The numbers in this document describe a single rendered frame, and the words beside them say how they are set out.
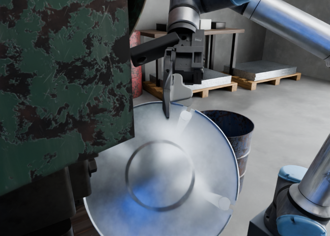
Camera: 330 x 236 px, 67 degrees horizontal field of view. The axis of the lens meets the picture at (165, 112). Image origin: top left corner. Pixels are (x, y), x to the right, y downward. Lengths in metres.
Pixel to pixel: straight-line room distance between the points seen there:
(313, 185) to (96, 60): 0.65
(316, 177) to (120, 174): 0.48
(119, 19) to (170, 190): 0.35
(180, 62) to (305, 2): 4.94
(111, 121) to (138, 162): 0.28
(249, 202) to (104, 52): 1.68
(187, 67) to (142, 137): 0.17
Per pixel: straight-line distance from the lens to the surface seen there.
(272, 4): 0.74
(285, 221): 0.78
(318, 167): 0.73
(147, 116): 0.51
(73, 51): 0.18
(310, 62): 5.31
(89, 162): 0.40
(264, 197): 1.87
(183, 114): 0.51
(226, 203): 0.49
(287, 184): 0.89
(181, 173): 0.47
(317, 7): 5.28
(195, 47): 0.54
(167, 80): 0.50
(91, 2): 0.18
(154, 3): 4.15
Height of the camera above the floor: 1.16
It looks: 23 degrees down
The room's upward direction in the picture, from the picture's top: straight up
